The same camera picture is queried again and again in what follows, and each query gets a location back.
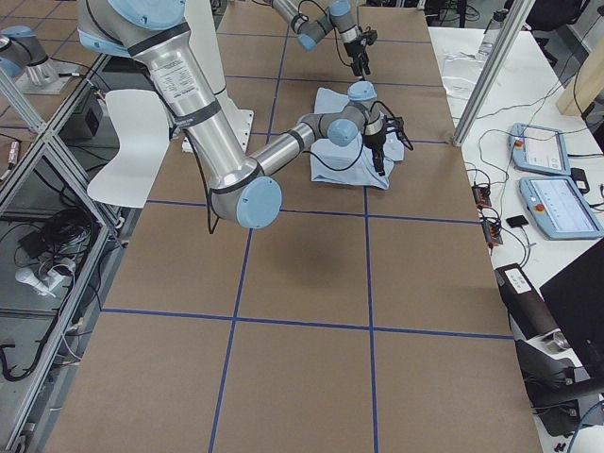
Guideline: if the white camera pole base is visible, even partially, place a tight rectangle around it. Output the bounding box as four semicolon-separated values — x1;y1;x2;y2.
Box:
184;0;254;152

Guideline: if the black smartphone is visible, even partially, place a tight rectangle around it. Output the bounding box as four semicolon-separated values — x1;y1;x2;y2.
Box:
506;215;529;228

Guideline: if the light blue button shirt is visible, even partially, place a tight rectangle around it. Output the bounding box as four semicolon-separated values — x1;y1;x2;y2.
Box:
310;81;405;190

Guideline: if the white plastic chair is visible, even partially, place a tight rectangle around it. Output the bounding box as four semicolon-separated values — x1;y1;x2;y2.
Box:
87;89;170;209

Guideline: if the blue teach pendant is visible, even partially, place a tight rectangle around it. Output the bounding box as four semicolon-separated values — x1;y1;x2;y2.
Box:
518;176;603;240
509;123;571;176

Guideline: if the aluminium frame post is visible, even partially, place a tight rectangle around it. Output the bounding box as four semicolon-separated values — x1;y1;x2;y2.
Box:
451;0;535;147

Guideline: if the black labelled box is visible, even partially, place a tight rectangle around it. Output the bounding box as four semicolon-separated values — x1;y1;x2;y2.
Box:
495;263;558;339

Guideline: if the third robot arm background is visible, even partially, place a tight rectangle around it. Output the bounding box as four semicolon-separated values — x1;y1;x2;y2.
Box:
1;25;69;94

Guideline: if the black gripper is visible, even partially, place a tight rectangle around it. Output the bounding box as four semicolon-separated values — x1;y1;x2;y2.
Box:
343;27;378;78
362;116;414;174

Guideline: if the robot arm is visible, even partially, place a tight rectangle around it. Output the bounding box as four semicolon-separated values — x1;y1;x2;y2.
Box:
263;0;378;80
77;1;410;228

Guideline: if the black computer monitor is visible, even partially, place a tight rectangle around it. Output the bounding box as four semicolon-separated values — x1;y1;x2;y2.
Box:
540;241;603;377

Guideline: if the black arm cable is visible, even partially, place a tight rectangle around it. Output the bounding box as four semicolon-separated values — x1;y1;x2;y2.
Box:
181;101;407;235

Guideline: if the far blue teach pendant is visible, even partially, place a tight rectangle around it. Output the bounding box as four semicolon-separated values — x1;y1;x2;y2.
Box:
509;123;571;176

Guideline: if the near blue teach pendant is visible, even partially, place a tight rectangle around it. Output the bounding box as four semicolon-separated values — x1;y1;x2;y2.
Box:
518;176;603;240

